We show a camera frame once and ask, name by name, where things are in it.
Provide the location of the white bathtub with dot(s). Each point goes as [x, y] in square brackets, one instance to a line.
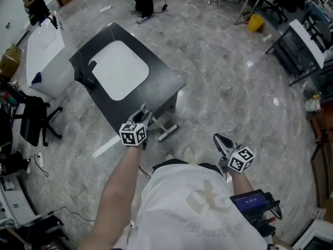
[45, 59]

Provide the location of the black screen device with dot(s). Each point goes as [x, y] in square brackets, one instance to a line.
[248, 203]

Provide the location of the white sink basin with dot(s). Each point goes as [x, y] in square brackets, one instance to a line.
[119, 69]

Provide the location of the black faucet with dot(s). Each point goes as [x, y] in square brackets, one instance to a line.
[86, 78]

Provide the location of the brown wooden cabinet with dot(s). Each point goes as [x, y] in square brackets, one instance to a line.
[322, 160]

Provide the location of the person's white printed t-shirt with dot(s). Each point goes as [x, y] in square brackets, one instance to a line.
[182, 212]

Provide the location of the black swivel chair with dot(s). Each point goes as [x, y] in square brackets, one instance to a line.
[275, 1]

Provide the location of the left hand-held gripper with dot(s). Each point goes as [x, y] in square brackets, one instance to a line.
[132, 135]

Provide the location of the person's left forearm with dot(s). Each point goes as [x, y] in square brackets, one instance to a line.
[117, 197]

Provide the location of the person's pale shoe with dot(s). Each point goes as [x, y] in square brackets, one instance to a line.
[189, 155]
[169, 157]

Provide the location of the white flat strip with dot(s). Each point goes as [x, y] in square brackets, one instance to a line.
[106, 147]

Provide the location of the person's black shorts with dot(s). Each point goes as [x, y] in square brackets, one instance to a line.
[179, 163]

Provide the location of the white machine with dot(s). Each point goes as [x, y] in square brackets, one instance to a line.
[13, 204]

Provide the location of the white bottle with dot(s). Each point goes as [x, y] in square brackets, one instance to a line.
[267, 38]

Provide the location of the white power strip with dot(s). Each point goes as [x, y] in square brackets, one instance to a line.
[106, 8]
[39, 160]

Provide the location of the person's right forearm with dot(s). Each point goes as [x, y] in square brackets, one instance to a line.
[242, 182]

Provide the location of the grey flat-head broom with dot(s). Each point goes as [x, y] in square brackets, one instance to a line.
[167, 133]

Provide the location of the black office chair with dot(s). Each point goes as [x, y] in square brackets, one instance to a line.
[33, 118]

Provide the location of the black sink cabinet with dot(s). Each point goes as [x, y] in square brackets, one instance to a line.
[158, 87]

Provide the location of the yellow waste bin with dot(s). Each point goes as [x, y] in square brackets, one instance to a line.
[255, 23]

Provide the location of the white plastic bag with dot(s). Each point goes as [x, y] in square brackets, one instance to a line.
[313, 104]

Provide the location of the black frame white-top table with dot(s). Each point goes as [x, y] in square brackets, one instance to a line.
[304, 40]

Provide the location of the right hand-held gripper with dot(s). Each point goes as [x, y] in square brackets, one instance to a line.
[242, 160]

